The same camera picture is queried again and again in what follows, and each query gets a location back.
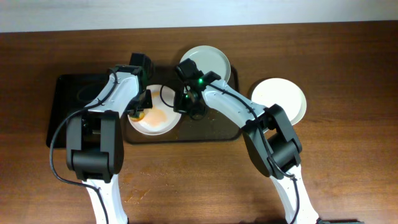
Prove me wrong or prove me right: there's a green yellow scrub sponge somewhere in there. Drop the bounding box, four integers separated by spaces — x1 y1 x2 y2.
129 111 145 122

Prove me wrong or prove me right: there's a white plate with sauce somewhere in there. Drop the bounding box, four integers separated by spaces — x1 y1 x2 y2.
128 85 182 136

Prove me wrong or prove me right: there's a cream white plate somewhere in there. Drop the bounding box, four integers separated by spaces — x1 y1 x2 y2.
251 78 307 126

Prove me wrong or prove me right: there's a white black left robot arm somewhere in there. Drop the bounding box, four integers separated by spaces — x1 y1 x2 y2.
66 65 150 223

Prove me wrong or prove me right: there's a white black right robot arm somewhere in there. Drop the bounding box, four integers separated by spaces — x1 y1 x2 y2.
174 68 322 223

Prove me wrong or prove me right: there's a brown serving tray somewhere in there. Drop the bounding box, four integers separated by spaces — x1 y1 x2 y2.
121 66 241 144

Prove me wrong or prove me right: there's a black plastic tray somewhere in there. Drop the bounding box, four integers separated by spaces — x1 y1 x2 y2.
46 73 109 147

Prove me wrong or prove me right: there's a pale green plate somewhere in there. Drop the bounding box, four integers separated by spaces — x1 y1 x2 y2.
180 45 231 82

